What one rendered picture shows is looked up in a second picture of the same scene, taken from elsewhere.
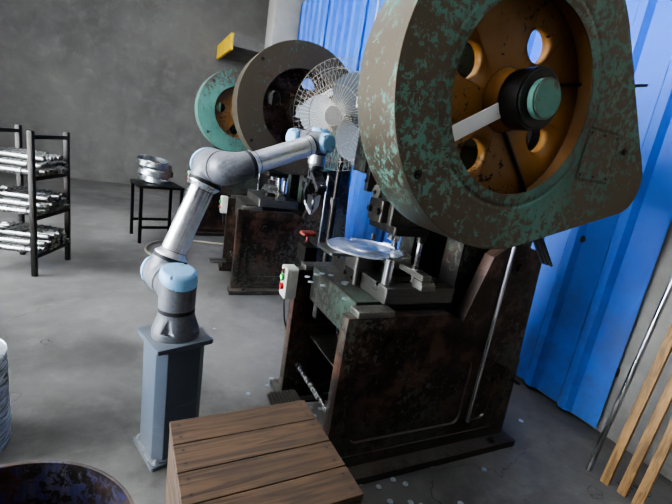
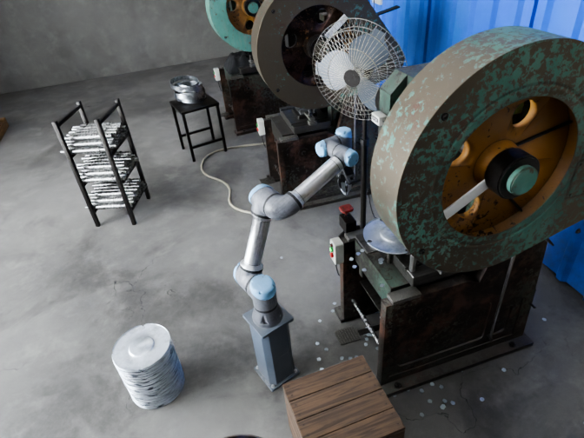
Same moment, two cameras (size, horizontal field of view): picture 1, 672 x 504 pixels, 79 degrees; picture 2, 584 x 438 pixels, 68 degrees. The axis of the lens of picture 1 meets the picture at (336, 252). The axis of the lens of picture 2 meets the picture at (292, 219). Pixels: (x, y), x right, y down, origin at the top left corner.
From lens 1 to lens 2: 0.97 m
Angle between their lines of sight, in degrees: 24
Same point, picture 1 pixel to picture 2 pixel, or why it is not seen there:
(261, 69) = (274, 22)
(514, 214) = (507, 241)
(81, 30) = not seen: outside the picture
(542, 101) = (519, 186)
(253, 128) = (277, 79)
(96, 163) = (121, 56)
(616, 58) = not seen: outside the picture
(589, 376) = not seen: outside the picture
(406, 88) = (405, 212)
